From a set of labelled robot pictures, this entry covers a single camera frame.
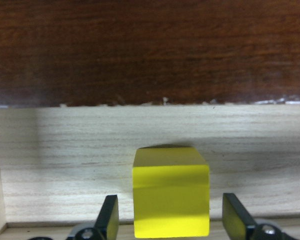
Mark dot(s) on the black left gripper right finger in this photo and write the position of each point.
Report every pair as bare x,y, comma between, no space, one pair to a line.
236,220

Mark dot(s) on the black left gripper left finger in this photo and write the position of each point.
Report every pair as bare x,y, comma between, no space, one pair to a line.
107,223

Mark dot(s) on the yellow cube block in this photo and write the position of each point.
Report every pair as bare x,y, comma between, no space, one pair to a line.
171,193

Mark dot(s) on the light wood drawer with handle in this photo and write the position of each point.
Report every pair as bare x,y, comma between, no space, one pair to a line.
58,164

